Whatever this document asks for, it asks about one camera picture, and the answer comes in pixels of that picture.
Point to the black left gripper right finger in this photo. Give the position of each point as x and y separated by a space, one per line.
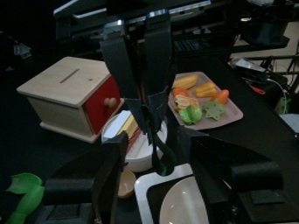
240 186

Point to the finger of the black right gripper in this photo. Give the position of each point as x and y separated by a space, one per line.
159 58
119 64

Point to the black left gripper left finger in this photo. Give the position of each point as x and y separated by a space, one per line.
78 186

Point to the dark green toy seaweed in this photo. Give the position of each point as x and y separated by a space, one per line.
166 159

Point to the red drawer with wooden knob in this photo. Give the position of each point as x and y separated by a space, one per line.
99 102

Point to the yellow toy banana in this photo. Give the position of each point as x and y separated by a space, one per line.
186 81

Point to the small wooden bowl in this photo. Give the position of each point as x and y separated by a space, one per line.
126 185

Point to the orange toy tomato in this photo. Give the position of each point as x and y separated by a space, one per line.
180 92

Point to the light green toy vegetable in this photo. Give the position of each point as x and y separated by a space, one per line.
29 198

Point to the yellow toy food piece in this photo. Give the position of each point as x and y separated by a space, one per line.
206 89

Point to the white round plate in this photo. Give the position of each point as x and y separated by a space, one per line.
183 204

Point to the white square tray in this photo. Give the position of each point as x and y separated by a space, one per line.
142 192

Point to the orange toy citrus slice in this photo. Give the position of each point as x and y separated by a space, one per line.
186 102

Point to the wooden box with coin slot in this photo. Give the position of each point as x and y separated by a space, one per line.
58 87

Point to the white round bowl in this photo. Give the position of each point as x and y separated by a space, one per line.
140 157

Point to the orange toy carrot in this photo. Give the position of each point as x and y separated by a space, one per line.
222 96

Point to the green toy bell pepper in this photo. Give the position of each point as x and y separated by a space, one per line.
191 114

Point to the white toy block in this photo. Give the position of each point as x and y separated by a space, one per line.
116 125

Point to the yellow toy block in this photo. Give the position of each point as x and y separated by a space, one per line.
131 125

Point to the red toy strip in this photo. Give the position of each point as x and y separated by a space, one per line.
134 140

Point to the grey flat device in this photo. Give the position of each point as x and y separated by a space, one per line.
244 64

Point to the green toy star fruit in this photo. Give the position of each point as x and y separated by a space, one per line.
215 110

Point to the pink rectangular tray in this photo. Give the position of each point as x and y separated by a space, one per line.
230 115

